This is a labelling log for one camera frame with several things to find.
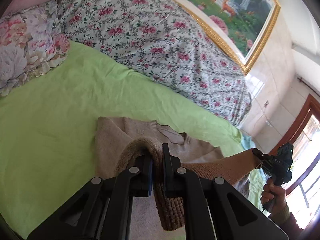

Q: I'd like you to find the beige knit sweater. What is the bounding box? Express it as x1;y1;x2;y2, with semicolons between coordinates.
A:
95;116;261;231

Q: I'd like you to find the right forearm dark sleeve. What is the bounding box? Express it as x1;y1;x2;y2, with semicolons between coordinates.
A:
269;204;303;240

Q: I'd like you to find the person's right hand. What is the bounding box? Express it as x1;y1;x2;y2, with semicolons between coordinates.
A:
260;178;287;216

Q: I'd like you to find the green bed sheet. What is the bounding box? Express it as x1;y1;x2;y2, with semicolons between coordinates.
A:
0;40;266;239

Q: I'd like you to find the framed landscape painting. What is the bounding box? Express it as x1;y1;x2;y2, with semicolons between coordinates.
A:
173;0;280;74

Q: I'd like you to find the floral rose quilt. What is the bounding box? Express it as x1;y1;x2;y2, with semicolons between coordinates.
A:
58;0;252;126

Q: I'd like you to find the pastel floral pillow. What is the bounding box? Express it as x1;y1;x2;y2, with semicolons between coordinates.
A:
1;0;71;97

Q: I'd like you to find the wooden window frame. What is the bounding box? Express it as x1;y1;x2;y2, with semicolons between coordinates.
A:
270;94;319;194

